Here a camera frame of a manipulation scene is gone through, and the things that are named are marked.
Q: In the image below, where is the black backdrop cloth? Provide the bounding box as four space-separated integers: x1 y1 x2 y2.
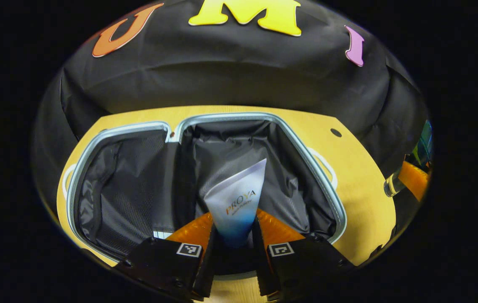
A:
33 0 431 202

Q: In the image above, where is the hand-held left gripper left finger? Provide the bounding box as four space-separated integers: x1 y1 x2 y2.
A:
115 210 219 302

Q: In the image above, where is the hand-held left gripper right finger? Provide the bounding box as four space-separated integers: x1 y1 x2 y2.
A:
251 208 358 302

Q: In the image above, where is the light blue suitcase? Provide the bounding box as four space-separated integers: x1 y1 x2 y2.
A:
61 112 348 280

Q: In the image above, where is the white and blue tube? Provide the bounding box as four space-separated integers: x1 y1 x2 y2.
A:
203 158 268 249

